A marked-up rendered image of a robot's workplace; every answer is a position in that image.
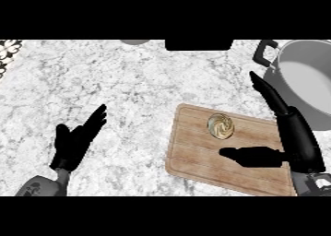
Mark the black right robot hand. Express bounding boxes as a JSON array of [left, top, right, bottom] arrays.
[[217, 70, 326, 174]]

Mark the swirled cream cupcake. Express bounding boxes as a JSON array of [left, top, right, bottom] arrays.
[[205, 112, 235, 140]]

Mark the wooden cutting board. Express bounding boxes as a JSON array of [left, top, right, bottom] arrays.
[[165, 102, 298, 197]]

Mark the grey round object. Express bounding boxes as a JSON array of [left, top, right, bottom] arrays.
[[118, 40, 150, 46]]

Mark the grey pot with black handle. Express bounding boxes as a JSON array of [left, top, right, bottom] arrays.
[[252, 40, 331, 132]]

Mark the black and white patterned tile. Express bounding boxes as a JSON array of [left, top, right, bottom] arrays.
[[0, 40, 25, 90]]

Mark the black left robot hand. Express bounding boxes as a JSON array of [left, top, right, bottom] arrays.
[[48, 103, 109, 172]]

